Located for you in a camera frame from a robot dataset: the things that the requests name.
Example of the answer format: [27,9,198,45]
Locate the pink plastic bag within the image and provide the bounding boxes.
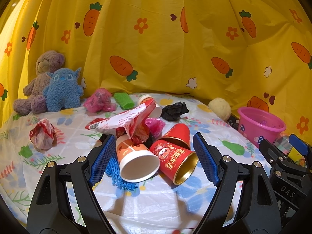
[83,88,117,113]
[145,118,166,138]

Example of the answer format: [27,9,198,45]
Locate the yellow carrot print curtain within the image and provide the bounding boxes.
[1,0,311,142]

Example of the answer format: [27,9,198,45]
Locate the blue plush monster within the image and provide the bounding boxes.
[42,68,83,112]

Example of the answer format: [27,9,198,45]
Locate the floral plastic bed sheet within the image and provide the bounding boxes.
[1,94,271,233]

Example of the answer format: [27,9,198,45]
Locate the cream plush ball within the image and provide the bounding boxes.
[208,98,231,121]

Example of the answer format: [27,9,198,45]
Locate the black printed box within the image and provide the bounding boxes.
[227,114,239,130]

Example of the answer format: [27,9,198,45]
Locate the red gold paper cup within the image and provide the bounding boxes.
[150,139,198,185]
[161,123,190,150]

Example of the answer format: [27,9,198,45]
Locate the blue foam net sleeve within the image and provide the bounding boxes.
[105,153,138,191]

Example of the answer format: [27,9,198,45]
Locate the pink plastic trash bucket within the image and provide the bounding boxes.
[238,107,286,148]

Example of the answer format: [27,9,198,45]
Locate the red gold paper cup front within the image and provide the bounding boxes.
[150,139,198,185]

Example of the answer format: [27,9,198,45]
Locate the red transparent bag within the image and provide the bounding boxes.
[29,118,55,151]

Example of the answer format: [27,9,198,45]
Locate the purple teddy bear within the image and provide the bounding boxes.
[13,50,65,116]

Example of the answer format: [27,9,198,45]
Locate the red white snack wrapper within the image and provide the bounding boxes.
[85,98,156,144]

